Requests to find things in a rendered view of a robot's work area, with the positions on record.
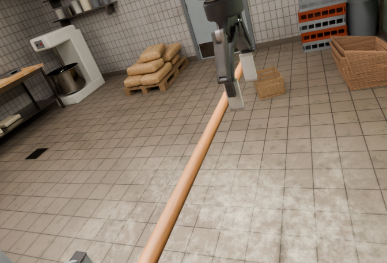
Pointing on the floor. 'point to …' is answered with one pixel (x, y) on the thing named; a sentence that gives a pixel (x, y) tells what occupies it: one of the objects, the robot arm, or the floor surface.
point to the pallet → (162, 80)
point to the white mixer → (68, 82)
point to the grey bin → (362, 16)
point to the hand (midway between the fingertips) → (243, 89)
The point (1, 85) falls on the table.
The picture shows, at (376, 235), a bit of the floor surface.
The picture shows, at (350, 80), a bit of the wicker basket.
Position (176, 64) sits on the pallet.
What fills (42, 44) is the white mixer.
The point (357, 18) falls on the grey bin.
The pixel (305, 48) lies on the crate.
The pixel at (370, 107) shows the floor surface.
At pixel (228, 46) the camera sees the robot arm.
